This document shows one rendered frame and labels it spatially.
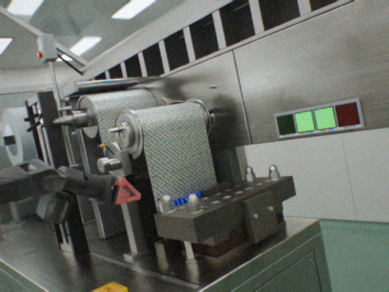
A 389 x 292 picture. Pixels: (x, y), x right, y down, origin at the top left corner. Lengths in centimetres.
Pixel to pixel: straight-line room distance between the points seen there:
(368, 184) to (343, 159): 31
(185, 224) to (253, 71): 50
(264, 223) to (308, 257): 18
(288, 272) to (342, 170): 274
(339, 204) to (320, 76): 290
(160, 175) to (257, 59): 43
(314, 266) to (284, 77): 53
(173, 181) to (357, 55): 58
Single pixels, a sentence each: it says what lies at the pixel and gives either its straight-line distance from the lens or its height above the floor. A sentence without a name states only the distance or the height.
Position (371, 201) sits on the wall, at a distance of 367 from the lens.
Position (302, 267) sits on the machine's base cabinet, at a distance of 107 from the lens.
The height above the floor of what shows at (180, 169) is 112.
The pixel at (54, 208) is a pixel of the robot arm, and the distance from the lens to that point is 89.
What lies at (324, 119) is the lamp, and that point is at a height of 118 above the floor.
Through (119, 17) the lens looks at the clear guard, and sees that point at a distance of 158.
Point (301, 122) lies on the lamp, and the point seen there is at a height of 118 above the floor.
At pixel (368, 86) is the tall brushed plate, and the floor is 124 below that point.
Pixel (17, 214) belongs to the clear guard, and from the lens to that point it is 194.
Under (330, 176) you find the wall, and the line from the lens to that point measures 377.
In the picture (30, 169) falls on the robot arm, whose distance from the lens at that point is 84.
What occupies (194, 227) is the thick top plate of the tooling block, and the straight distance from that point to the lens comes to 85.
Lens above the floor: 123
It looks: 3 degrees down
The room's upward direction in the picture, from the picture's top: 12 degrees counter-clockwise
